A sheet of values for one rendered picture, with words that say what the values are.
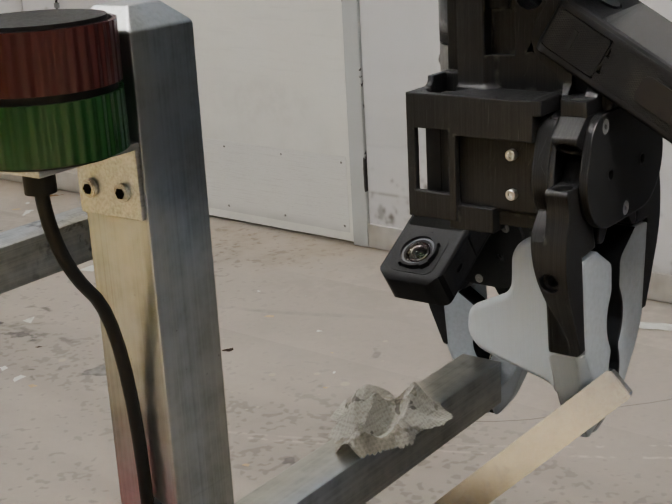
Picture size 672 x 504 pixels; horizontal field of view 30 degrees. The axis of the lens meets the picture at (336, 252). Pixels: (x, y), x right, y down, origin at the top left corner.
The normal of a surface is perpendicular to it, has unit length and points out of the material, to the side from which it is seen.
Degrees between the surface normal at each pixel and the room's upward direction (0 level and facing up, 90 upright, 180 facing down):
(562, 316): 113
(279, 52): 90
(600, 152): 90
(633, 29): 31
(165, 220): 90
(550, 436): 79
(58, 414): 0
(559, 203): 104
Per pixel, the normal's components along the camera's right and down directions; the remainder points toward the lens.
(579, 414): -0.43, 0.11
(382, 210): -0.63, 0.26
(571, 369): -0.52, 0.62
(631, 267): 0.80, 0.14
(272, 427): -0.05, -0.95
